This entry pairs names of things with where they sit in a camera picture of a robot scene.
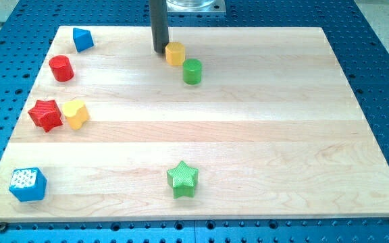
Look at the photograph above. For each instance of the red star block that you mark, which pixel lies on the red star block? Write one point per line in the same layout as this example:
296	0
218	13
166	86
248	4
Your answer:
46	114

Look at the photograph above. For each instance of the red cylinder block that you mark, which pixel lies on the red cylinder block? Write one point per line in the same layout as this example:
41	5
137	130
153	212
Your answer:
61	68

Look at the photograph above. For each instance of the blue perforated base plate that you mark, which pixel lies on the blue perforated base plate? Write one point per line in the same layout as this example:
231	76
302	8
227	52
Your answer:
28	33

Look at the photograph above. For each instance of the green star block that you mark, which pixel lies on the green star block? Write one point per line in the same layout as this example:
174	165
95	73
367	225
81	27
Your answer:
183	180

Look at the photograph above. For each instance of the yellow hexagon block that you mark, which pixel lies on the yellow hexagon block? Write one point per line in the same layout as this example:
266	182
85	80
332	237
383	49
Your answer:
175	53

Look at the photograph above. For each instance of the green cylinder block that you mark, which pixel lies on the green cylinder block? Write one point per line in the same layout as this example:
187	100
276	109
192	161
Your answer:
192	71

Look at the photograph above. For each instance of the yellow heart block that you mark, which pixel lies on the yellow heart block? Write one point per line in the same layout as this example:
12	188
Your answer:
75	113

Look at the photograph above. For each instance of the light wooden board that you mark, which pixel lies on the light wooden board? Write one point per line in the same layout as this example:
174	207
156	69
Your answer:
274	129

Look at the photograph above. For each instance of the blue triangle block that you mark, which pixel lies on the blue triangle block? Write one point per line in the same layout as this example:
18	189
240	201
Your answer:
82	39

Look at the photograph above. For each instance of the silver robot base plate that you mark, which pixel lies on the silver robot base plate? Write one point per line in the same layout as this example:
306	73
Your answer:
196	7

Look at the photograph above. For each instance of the blue cube block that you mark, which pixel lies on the blue cube block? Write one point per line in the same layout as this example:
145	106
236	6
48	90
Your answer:
28	184

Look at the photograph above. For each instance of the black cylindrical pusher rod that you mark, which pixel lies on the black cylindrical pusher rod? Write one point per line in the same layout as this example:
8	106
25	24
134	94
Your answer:
159	25

